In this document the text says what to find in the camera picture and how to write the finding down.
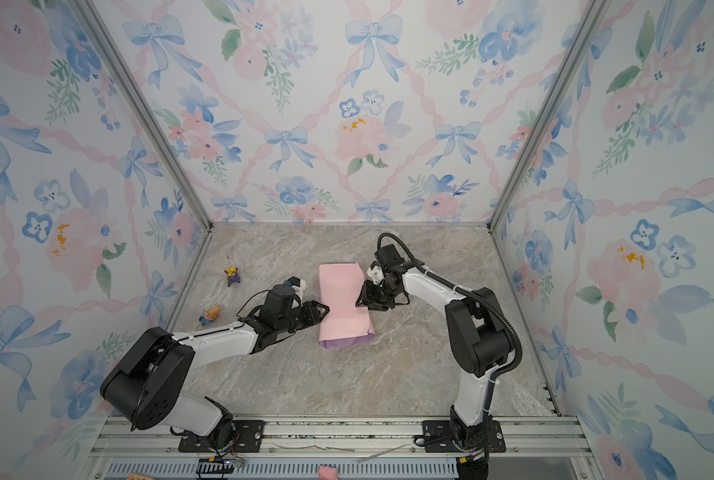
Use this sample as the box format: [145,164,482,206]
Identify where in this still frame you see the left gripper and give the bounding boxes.
[277,300,331,336]

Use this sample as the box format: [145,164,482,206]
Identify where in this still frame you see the purple wrapping paper sheet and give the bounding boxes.
[318,263,375,349]

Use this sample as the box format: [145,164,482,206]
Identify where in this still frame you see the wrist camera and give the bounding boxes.
[366,262,384,285]
[283,277,306,296]

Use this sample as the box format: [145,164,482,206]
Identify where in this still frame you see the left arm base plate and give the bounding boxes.
[178,419,266,455]

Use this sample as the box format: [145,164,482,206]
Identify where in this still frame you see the aluminium rail frame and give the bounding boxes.
[79,416,602,479]

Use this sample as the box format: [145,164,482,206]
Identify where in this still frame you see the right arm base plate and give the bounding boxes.
[414,417,506,454]

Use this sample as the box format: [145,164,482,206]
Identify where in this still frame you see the orange toy figure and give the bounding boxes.
[199,306,222,326]

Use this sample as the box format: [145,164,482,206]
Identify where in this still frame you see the black corrugated cable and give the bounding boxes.
[376,232,523,385]

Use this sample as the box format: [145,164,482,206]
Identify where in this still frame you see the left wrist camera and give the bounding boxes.
[283,277,306,296]

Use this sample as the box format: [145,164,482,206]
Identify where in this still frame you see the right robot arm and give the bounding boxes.
[355,232,523,452]

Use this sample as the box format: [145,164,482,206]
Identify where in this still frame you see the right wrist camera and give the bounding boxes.
[366,262,384,285]

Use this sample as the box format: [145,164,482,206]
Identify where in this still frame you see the yellow purple toy figure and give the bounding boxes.
[224,267,241,287]

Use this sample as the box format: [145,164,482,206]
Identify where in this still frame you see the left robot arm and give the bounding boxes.
[100,282,330,449]

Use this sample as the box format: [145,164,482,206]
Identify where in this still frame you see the pink object on rail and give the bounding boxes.
[317,465,339,480]

